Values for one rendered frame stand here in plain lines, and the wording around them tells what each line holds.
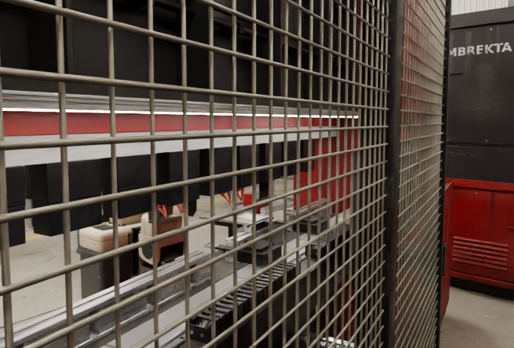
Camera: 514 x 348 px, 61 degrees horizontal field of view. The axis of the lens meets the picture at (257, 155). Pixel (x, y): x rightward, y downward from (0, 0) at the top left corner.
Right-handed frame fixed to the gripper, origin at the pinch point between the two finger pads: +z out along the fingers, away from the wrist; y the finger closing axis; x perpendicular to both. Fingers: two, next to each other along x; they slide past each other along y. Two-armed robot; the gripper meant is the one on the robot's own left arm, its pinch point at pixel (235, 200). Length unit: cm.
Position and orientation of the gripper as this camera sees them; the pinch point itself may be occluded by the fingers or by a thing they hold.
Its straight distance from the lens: 239.8
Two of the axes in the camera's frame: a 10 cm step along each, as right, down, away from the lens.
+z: 3.5, 9.1, -2.2
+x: -6.8, 4.1, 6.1
